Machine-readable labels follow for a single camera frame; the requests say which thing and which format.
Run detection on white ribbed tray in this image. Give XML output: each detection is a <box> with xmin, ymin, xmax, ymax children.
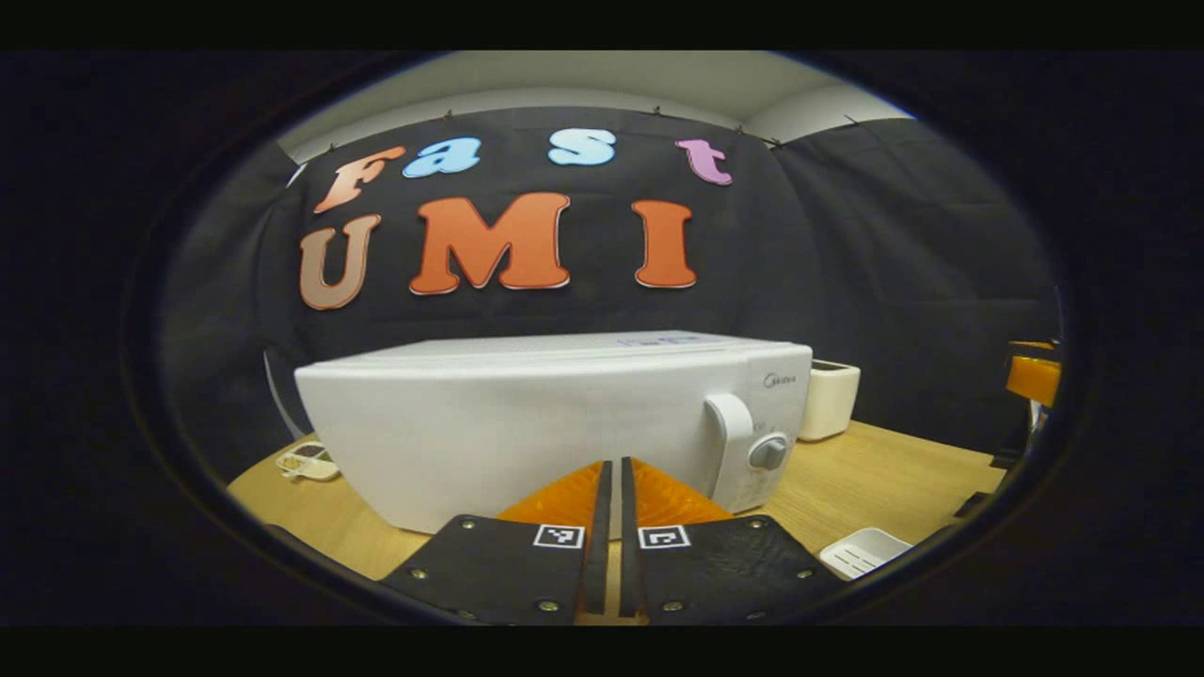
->
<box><xmin>817</xmin><ymin>527</ymin><xmax>914</xmax><ymax>581</ymax></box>

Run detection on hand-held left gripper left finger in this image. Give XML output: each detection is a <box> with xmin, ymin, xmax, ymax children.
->
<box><xmin>379</xmin><ymin>460</ymin><xmax>613</xmax><ymax>627</ymax></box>

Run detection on white microwave oven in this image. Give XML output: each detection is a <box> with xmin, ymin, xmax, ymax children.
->
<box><xmin>293</xmin><ymin>329</ymin><xmax>815</xmax><ymax>537</ymax></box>

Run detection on white toaster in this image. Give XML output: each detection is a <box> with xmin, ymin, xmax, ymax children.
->
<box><xmin>798</xmin><ymin>360</ymin><xmax>862</xmax><ymax>443</ymax></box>

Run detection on white divided dish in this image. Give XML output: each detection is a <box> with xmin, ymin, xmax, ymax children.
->
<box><xmin>275</xmin><ymin>442</ymin><xmax>341</xmax><ymax>483</ymax></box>

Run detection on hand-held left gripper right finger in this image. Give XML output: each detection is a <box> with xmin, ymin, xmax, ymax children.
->
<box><xmin>618</xmin><ymin>457</ymin><xmax>845</xmax><ymax>627</ymax></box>

